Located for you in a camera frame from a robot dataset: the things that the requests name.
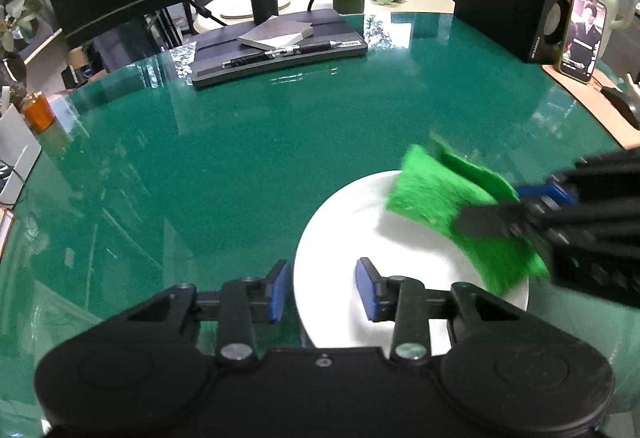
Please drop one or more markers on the potted plant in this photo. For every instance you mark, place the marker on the potted plant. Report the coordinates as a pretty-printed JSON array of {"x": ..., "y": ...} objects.
[{"x": 20, "y": 17}]

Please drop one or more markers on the dark grey monitor stand base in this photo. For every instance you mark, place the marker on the dark grey monitor stand base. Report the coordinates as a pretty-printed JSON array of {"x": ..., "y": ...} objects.
[{"x": 300, "y": 62}]

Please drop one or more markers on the tan leather mouse pad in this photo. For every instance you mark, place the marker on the tan leather mouse pad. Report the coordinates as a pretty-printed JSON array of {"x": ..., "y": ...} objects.
[{"x": 590, "y": 102}]

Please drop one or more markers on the white bowl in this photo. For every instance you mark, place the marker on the white bowl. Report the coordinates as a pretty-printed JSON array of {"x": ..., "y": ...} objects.
[{"x": 350, "y": 228}]

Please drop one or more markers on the bright green cleaning cloth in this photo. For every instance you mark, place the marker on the bright green cleaning cloth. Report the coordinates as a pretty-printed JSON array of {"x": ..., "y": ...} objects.
[{"x": 435, "y": 198}]

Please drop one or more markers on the smartphone with lit screen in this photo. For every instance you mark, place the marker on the smartphone with lit screen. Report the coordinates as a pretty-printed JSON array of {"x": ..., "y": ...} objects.
[{"x": 582, "y": 37}]

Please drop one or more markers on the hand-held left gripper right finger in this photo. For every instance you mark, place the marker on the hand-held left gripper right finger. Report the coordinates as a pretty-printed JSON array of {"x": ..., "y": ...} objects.
[{"x": 367, "y": 293}]

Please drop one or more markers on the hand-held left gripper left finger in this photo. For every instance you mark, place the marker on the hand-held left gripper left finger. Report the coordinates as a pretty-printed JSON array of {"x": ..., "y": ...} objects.
[{"x": 278, "y": 290}]

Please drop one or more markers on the white teapot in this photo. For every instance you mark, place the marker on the white teapot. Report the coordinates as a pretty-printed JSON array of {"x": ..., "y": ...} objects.
[{"x": 634, "y": 85}]

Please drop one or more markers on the orange jar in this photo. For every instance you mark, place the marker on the orange jar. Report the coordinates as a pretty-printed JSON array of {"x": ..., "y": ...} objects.
[{"x": 40, "y": 112}]

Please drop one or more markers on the grey notepad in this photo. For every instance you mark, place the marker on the grey notepad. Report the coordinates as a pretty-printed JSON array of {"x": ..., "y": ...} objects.
[{"x": 275, "y": 32}]

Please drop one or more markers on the black computer mouse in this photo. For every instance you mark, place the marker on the black computer mouse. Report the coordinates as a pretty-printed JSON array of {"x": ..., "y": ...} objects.
[{"x": 622, "y": 105}]

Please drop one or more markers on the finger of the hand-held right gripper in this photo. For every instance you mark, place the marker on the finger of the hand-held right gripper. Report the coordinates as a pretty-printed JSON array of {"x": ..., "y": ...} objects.
[
  {"x": 490, "y": 220},
  {"x": 547, "y": 194}
]

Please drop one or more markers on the black pen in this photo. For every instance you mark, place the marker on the black pen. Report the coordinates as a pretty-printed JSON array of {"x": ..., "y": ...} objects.
[{"x": 300, "y": 50}]

